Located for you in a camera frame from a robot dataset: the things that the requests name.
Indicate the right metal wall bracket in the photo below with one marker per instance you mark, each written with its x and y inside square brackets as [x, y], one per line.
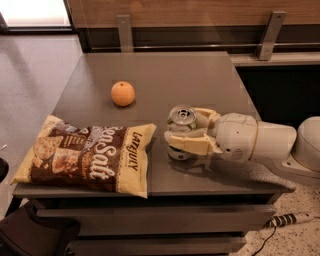
[265, 48]

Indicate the metal wall bracket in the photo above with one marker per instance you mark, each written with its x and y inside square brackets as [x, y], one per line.
[265, 48]
[125, 33]

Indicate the orange fruit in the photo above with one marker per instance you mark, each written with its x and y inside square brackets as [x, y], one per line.
[122, 93]

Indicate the left metal wall bracket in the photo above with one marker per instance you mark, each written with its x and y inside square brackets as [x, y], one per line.
[125, 33]

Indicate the metal rail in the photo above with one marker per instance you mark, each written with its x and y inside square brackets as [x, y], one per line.
[225, 47]

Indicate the white power strip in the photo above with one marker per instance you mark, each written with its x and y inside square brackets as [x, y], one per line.
[289, 219]

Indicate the dark round object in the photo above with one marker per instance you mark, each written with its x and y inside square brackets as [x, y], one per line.
[4, 168]

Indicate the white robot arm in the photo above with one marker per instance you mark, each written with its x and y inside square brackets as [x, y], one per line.
[289, 153]

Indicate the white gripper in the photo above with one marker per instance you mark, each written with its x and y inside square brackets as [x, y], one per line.
[236, 134]

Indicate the grey drawer cabinet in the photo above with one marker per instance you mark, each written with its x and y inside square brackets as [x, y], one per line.
[198, 207]

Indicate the green white 7up can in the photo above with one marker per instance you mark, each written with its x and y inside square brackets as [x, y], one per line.
[181, 120]

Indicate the black chair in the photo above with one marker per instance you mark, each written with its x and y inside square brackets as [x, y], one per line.
[23, 233]

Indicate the brown yellow chip bag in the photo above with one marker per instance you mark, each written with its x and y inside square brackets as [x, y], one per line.
[105, 158]

